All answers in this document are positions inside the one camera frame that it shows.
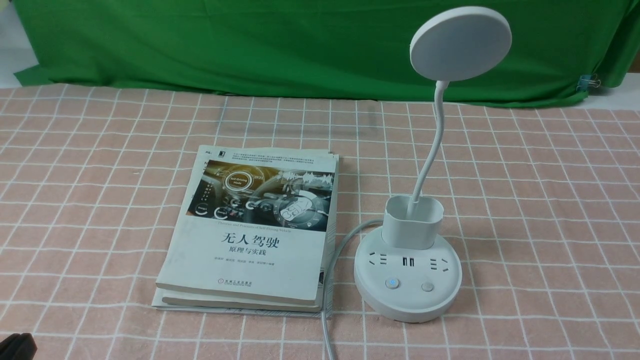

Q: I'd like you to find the white desk lamp with socket base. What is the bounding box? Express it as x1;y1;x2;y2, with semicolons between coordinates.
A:
353;6;512;323

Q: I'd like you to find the white self-driving textbook top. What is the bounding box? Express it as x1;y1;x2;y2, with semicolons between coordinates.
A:
155;145;339;307

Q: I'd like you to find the white bottom book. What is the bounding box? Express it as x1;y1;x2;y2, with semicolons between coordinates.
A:
151;155;341;319

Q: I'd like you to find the green backdrop cloth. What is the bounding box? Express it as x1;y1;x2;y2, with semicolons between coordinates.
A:
13;0;639;108

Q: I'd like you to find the pink checkered tablecloth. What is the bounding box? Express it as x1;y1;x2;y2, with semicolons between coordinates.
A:
0;85;640;360

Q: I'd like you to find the blue binder clip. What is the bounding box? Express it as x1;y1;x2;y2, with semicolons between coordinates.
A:
575;73;602;92

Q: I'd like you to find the black object bottom left corner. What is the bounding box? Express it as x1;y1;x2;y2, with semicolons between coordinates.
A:
0;332;38;360

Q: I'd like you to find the grey lamp power cable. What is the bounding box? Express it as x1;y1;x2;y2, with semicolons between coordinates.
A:
320;218;385;360

